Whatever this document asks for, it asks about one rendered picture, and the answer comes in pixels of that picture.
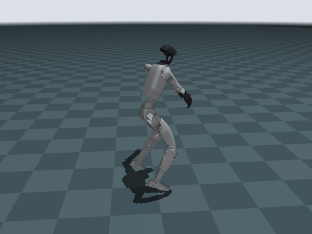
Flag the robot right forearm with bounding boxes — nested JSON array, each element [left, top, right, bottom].
[[168, 70, 185, 95]]

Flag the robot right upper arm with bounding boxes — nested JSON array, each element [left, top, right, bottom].
[[161, 67, 172, 81]]

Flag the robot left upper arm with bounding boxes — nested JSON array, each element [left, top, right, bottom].
[[144, 64, 152, 72]]

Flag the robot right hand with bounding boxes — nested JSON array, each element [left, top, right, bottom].
[[178, 91, 192, 108]]

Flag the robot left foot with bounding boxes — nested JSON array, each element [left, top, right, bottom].
[[130, 160, 146, 169]]

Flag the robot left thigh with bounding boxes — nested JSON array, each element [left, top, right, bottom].
[[138, 112, 161, 142]]

